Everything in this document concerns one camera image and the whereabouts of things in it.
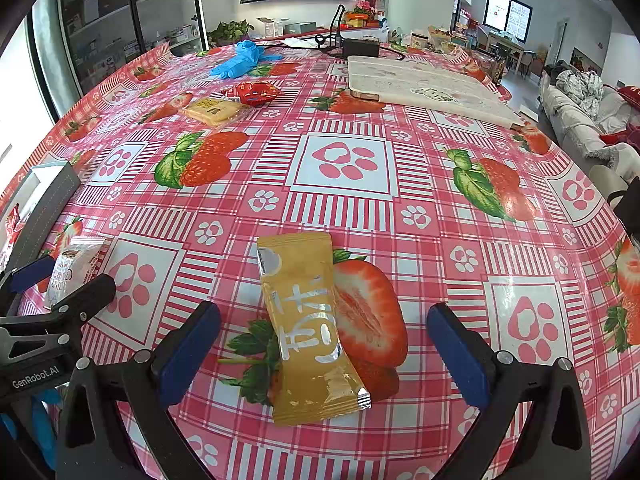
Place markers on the golden yellow snack packet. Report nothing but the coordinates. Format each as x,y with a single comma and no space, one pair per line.
300,335

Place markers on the light grey sofa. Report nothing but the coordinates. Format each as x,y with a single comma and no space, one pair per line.
570,125

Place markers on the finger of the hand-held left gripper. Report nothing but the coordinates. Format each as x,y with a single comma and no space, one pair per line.
92,292
30,276

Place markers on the person's left hand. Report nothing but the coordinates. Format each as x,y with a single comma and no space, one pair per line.
42,430

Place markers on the white small appliance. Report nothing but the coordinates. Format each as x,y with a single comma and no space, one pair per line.
419,40

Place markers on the green potted plant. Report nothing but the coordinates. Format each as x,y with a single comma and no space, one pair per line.
230,32

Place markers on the grey storage box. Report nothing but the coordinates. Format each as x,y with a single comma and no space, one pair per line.
50,200

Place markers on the grey green box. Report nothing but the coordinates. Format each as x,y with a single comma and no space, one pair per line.
301,27

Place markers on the grey white quilt pile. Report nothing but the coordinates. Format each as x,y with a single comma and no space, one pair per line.
580,90

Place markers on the pale yellow cracker packet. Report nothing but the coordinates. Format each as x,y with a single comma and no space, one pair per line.
215,111

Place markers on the dark red garment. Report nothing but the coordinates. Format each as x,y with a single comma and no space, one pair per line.
627,137

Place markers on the blue disposable glove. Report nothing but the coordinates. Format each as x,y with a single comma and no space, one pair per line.
240,60

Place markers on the white folded play mat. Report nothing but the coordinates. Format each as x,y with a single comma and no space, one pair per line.
425,87

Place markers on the white nut snack packet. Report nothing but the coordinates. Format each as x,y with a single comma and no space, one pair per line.
75,265

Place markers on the black garment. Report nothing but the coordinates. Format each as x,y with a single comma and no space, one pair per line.
632,200

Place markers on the glass door cabinet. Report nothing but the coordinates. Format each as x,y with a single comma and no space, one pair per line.
100,20

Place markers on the orange gift box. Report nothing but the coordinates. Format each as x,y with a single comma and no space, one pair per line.
359,21

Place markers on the dining table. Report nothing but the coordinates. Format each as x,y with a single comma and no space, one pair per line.
505,42

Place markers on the pink flower pot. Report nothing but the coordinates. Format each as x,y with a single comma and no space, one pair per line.
363,8

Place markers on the red white snack packet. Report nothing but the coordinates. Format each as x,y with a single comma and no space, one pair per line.
10,225

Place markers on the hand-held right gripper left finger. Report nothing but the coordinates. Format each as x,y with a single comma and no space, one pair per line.
190,345

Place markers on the dark framed window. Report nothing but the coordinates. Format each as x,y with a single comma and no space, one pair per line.
505,12

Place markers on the small red snack packet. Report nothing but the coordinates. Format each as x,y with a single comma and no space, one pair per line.
252,92

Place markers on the strawberry print checked tablecloth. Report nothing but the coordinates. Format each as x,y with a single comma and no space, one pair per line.
350,200

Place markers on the red pillow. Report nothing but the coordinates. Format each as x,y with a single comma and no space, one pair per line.
631,96

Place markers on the black power box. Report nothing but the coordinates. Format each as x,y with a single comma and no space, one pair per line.
361,48

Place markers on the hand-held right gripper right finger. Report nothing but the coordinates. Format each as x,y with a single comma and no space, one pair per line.
455,355

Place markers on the white open carton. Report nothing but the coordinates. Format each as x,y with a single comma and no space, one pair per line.
272,26

